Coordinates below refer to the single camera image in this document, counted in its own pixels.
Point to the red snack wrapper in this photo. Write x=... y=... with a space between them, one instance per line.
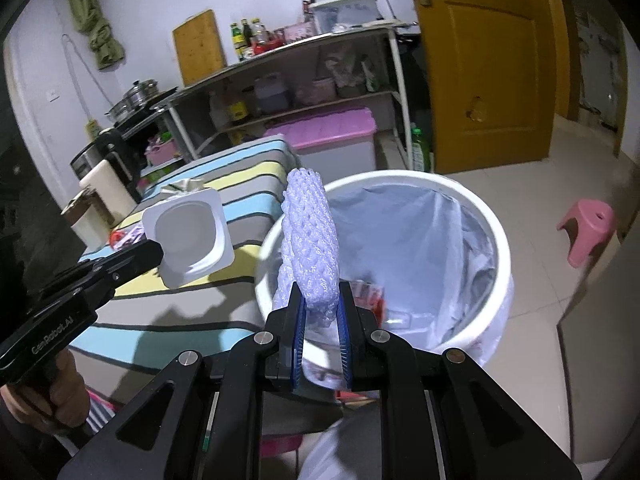
x=121 y=237

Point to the red and white wrapper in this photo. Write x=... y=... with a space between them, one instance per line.
x=370 y=300

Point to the green plastic drink bottle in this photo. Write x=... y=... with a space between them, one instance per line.
x=420 y=147

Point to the black air fryer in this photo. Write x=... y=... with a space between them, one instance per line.
x=120 y=160

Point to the green spray bottle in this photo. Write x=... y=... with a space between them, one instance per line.
x=370 y=76

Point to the dark sauce bottle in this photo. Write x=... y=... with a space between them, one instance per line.
x=246 y=32

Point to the white plastic yogurt cup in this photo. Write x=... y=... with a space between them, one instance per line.
x=190 y=230

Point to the yellow label oil bottle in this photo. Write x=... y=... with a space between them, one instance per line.
x=238 y=112

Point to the green glass bottle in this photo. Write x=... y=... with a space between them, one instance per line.
x=236 y=40

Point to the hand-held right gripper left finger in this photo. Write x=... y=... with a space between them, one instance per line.
x=298 y=345

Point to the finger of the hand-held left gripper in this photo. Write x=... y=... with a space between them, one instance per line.
x=137 y=260

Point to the pink plastic bag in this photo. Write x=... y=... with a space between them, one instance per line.
x=315 y=91

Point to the steel cooking pot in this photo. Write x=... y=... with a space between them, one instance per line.
x=137 y=97

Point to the pink basket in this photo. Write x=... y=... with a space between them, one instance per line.
x=162 y=152

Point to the metal shelf rack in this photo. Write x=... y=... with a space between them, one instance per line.
x=300 y=47

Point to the purple plastic jug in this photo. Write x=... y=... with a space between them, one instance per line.
x=271 y=94

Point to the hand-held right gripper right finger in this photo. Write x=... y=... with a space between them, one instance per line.
x=345 y=347

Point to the pink plastic stool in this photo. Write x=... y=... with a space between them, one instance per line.
x=587 y=225

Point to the yellow wooden door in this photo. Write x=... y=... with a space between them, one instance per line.
x=490 y=70

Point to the pink lidded storage box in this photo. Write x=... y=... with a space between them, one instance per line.
x=325 y=135

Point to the striped tablecloth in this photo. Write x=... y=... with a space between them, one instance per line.
x=200 y=320

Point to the wooden cutting board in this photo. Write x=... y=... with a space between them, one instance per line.
x=200 y=47

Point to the white wall socket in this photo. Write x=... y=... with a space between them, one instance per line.
x=52 y=94

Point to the white foam fruit net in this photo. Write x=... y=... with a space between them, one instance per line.
x=307 y=230

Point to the cream rounded appliance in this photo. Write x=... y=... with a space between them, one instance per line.
x=105 y=187

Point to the silver rice cooker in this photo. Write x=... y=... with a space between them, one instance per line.
x=84 y=160

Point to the brown and white box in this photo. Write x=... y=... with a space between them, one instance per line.
x=87 y=222

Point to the white round trash bin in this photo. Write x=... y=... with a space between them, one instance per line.
x=400 y=176

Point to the clear plastic storage box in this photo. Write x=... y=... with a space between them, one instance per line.
x=345 y=12

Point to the translucent bin liner bag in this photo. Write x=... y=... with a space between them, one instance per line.
x=425 y=240

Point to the green hanging cloth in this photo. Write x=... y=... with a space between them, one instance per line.
x=95 y=25

